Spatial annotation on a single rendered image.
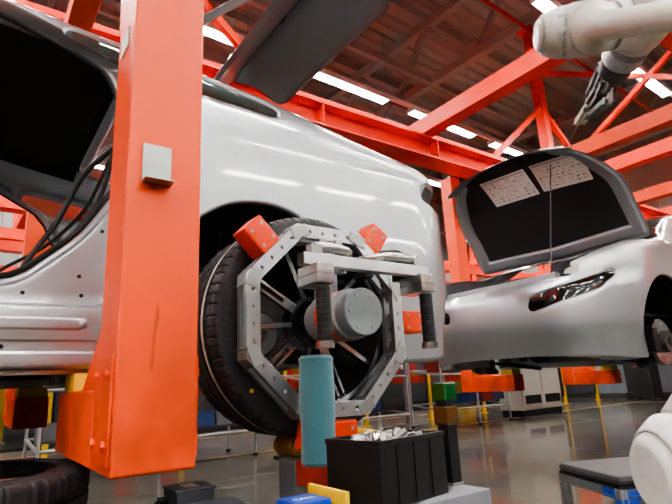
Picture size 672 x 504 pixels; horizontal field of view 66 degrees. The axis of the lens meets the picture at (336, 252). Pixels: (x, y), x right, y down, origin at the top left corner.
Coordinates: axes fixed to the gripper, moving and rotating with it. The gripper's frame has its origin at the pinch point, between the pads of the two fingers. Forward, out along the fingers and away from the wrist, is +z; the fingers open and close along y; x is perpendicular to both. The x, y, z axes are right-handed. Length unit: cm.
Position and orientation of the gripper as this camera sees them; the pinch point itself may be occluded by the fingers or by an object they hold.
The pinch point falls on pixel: (584, 114)
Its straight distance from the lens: 160.9
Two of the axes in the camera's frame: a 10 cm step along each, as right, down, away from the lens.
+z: 0.4, 3.8, 9.2
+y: 0.4, -9.3, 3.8
